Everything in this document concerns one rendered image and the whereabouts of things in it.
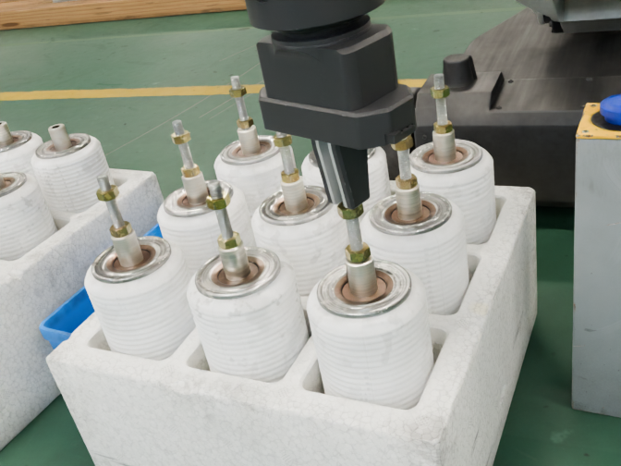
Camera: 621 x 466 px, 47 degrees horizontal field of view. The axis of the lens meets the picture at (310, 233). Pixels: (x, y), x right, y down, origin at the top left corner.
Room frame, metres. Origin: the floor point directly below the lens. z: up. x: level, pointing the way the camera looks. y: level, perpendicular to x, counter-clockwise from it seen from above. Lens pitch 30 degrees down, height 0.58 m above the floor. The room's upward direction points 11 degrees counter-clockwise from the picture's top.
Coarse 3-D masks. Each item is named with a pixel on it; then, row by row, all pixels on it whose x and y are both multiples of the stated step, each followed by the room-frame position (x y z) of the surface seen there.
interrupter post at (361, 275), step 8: (352, 264) 0.45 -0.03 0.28; (360, 264) 0.45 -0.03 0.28; (368, 264) 0.45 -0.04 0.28; (352, 272) 0.45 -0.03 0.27; (360, 272) 0.45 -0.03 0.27; (368, 272) 0.45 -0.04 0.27; (352, 280) 0.45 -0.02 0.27; (360, 280) 0.45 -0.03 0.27; (368, 280) 0.45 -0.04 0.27; (376, 280) 0.46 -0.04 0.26; (352, 288) 0.45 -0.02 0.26; (360, 288) 0.45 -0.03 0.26; (368, 288) 0.45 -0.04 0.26; (376, 288) 0.45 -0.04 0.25; (360, 296) 0.45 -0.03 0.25; (368, 296) 0.45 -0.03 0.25
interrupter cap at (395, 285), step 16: (336, 272) 0.49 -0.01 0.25; (384, 272) 0.47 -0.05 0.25; (400, 272) 0.47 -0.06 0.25; (320, 288) 0.47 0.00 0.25; (336, 288) 0.46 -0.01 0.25; (384, 288) 0.45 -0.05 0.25; (400, 288) 0.45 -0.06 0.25; (320, 304) 0.45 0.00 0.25; (336, 304) 0.44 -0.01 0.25; (352, 304) 0.44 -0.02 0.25; (368, 304) 0.43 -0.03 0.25; (384, 304) 0.43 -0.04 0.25; (400, 304) 0.43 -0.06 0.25
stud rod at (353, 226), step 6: (342, 198) 0.46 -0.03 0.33; (348, 222) 0.46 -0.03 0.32; (354, 222) 0.45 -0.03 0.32; (348, 228) 0.46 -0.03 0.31; (354, 228) 0.45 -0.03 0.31; (348, 234) 0.46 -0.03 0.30; (354, 234) 0.45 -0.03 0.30; (360, 234) 0.46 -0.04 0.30; (354, 240) 0.46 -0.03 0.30; (360, 240) 0.46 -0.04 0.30; (354, 246) 0.46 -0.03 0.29; (360, 246) 0.46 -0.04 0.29
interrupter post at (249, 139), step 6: (252, 126) 0.78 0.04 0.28; (240, 132) 0.78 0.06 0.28; (246, 132) 0.77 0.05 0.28; (252, 132) 0.77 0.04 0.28; (240, 138) 0.78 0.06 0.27; (246, 138) 0.77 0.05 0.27; (252, 138) 0.77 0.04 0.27; (258, 138) 0.78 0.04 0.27; (240, 144) 0.78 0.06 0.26; (246, 144) 0.77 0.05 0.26; (252, 144) 0.77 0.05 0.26; (258, 144) 0.78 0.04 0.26; (246, 150) 0.77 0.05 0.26; (252, 150) 0.77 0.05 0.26; (258, 150) 0.78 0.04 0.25
